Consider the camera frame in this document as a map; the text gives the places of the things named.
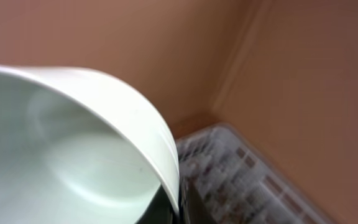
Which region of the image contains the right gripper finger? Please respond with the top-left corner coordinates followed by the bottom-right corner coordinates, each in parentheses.
top-left (135, 177), bottom-right (204, 224)

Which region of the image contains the green bowl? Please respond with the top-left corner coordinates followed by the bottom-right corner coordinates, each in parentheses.
top-left (0, 65), bottom-right (180, 223)

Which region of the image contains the grey dishwasher rack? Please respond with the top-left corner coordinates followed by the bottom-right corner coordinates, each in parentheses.
top-left (177, 124), bottom-right (333, 223)

